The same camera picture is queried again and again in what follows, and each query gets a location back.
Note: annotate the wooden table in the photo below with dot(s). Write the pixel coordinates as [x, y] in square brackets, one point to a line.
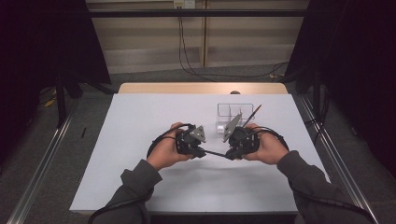
[186, 88]

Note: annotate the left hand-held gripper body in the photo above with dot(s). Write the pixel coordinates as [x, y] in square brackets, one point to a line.
[186, 143]

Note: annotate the yellow floor tag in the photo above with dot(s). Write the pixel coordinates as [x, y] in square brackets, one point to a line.
[49, 102]

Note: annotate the dark knob at table edge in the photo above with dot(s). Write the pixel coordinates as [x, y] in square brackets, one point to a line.
[235, 92]

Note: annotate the black metal stand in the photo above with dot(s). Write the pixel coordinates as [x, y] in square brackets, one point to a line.
[60, 99]

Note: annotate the white wall socket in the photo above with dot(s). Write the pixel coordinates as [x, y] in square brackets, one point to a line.
[184, 3]

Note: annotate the wooden vertical post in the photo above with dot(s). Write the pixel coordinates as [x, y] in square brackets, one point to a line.
[204, 37]

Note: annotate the black pen with gold tip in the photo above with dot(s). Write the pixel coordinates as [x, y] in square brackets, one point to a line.
[216, 153]
[253, 114]

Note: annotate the aluminium floor rail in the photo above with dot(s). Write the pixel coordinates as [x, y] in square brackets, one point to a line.
[342, 155]
[40, 161]

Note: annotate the person's left hand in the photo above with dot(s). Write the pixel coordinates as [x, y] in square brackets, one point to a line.
[163, 152]

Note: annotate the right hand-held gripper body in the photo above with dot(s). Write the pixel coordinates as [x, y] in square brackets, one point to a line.
[246, 141]

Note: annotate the clear acrylic pen holder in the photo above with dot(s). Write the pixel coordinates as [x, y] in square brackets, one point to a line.
[224, 112]

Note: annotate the person's right hand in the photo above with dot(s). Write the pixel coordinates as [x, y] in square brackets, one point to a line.
[271, 149]

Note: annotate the black curtain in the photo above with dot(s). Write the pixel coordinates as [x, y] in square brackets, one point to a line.
[37, 46]
[358, 62]

